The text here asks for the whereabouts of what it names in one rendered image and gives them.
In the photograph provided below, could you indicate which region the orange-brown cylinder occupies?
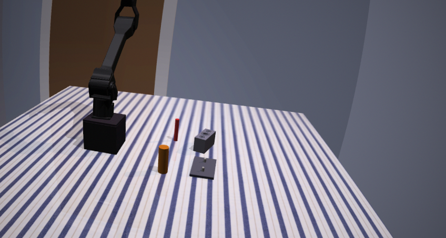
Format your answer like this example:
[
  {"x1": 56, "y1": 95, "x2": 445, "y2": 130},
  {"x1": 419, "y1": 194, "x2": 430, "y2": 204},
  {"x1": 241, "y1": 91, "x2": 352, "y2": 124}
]
[{"x1": 158, "y1": 144, "x2": 169, "y2": 174}]

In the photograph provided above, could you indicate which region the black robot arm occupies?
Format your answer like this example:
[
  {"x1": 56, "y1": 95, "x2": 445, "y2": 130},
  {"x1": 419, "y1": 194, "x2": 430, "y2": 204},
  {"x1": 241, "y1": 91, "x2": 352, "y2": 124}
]
[{"x1": 88, "y1": 0, "x2": 139, "y2": 120}]

